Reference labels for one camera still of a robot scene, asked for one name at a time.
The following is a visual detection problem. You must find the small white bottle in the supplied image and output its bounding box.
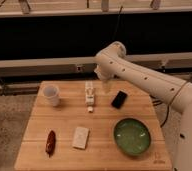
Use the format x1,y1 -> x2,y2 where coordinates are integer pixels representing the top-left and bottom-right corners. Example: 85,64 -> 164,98
85,81 -> 95,113

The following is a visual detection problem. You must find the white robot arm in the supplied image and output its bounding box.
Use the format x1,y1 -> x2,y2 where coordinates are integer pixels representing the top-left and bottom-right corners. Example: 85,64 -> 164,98
95,41 -> 192,171

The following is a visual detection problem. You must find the black smartphone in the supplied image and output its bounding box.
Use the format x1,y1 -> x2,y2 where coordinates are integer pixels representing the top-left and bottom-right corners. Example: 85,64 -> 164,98
111,91 -> 127,109

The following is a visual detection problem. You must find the wooden cutting board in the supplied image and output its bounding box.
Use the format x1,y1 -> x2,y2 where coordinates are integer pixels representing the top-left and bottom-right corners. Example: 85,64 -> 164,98
15,81 -> 172,171

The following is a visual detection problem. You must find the white plastic cup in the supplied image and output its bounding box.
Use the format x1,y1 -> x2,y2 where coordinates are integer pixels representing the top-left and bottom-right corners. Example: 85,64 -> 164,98
42,85 -> 60,107

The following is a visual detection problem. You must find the brown red elongated object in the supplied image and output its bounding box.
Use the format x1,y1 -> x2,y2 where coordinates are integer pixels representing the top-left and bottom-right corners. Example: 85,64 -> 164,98
45,130 -> 56,156

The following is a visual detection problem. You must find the black cable on floor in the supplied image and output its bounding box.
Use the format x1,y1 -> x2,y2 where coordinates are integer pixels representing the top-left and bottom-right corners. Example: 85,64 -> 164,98
150,95 -> 171,128

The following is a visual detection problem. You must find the black hanging cable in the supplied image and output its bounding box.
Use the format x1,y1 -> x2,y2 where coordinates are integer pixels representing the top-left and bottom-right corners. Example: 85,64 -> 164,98
111,5 -> 124,43

